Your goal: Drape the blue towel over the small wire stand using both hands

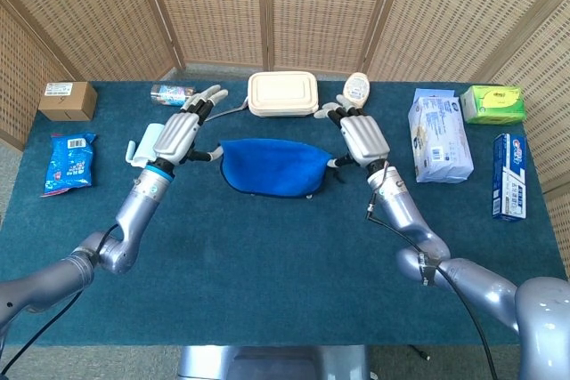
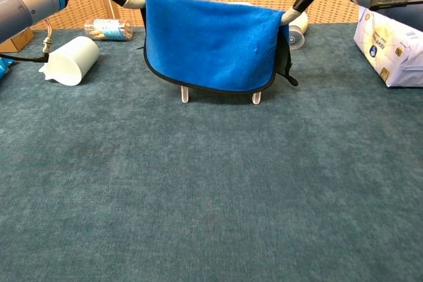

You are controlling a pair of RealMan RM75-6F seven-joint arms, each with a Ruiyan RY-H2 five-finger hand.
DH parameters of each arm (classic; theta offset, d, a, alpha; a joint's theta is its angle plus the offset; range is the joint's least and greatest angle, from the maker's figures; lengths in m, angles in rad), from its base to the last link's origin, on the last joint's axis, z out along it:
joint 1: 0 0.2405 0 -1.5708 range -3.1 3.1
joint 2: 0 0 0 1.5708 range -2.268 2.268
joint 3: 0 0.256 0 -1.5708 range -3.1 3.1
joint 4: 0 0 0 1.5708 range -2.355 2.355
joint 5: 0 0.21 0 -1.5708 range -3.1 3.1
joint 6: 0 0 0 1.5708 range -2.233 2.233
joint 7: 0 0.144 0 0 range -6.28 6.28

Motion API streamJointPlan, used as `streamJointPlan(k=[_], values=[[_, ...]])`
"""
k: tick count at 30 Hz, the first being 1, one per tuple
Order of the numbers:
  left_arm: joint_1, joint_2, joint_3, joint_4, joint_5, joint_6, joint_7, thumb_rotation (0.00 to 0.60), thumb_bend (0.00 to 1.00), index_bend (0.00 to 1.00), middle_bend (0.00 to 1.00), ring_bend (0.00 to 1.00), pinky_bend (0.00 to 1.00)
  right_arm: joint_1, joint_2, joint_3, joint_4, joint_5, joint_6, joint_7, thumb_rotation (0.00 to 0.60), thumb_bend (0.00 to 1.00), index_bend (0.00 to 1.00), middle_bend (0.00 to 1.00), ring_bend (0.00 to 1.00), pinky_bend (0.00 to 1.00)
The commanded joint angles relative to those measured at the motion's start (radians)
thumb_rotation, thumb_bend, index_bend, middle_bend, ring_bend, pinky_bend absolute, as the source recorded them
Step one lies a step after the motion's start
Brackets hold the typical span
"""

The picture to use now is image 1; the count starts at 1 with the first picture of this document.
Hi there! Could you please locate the grey spoon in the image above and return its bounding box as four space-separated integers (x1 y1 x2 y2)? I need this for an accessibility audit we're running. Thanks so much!
204 97 250 123

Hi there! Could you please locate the green tissue pack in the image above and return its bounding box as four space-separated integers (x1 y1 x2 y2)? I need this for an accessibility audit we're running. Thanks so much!
460 85 526 126

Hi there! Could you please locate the white and blue wipes pack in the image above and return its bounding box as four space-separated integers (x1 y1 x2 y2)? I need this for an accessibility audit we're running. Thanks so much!
407 88 475 184

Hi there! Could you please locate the grey robot torso base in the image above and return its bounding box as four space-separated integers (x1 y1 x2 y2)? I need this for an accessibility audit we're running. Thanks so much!
176 345 371 380

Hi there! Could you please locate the small metal rack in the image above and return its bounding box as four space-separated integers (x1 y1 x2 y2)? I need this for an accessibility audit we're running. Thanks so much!
249 192 314 201

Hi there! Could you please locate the beige plastic lunch box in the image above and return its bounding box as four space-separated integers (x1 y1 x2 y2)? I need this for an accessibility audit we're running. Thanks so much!
247 71 321 118

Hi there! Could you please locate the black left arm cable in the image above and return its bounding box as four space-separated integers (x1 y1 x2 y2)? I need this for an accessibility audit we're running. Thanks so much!
0 223 121 380

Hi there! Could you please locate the blue snack bag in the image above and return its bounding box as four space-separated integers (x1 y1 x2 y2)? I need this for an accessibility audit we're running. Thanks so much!
40 132 98 198

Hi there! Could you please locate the pale blue plastic mug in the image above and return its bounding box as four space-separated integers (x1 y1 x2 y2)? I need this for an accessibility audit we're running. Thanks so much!
124 123 164 168

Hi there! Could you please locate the woven bamboo folding screen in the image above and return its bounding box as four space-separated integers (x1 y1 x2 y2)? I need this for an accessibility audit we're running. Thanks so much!
0 0 570 279

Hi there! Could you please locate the mayonnaise squeeze bottle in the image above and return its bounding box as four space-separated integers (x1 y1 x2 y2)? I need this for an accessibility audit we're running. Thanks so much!
342 71 371 110

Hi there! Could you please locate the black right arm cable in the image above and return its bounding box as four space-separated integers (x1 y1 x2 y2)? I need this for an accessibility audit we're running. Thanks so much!
365 166 499 380

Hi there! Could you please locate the blue toothpaste box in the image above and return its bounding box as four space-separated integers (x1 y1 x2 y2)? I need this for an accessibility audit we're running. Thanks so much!
492 133 528 222

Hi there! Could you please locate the clear jar with blue label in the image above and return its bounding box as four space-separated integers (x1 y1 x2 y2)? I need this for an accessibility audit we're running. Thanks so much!
150 84 198 109

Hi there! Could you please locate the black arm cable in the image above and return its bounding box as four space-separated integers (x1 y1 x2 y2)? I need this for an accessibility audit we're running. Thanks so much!
365 166 499 380
0 223 121 380

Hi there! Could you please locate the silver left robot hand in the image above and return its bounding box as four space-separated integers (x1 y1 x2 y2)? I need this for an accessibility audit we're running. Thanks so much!
152 84 231 165

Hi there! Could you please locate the blue cloth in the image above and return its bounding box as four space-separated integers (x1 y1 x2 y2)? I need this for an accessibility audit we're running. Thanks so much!
218 138 336 200

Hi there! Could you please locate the brown cardboard box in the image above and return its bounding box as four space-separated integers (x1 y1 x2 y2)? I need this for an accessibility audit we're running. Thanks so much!
37 81 99 122

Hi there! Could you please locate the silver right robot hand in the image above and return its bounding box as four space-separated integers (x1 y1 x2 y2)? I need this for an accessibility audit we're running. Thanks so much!
313 94 392 171

